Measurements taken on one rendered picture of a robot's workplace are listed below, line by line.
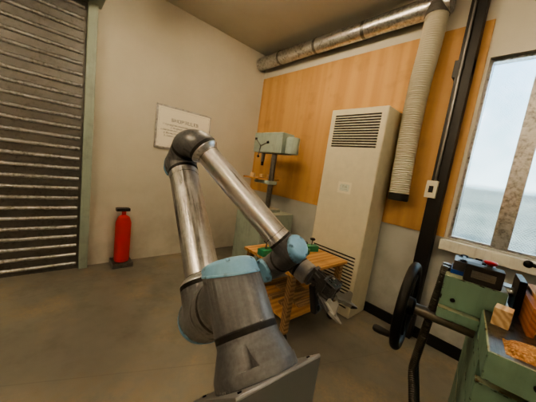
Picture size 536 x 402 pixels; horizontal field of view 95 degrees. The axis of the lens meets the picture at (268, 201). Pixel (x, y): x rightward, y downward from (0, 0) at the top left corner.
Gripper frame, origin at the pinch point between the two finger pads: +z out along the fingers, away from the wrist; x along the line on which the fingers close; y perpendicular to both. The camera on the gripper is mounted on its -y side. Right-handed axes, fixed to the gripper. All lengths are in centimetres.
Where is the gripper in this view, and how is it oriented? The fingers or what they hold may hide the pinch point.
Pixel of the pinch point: (349, 317)
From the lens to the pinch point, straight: 102.3
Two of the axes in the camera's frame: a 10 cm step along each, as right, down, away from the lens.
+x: 6.4, -0.2, 7.7
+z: 6.7, 5.1, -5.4
